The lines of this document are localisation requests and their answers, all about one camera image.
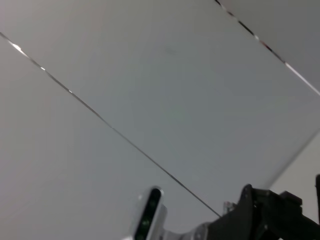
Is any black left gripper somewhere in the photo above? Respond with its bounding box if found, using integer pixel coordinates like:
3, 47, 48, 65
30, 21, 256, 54
206, 173, 320, 240

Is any left gripper silver cable connector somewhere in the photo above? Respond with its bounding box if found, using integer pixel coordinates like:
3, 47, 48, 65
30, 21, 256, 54
223, 200, 236, 215

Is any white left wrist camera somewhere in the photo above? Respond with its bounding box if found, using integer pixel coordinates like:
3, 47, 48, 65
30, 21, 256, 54
129, 186, 168, 240

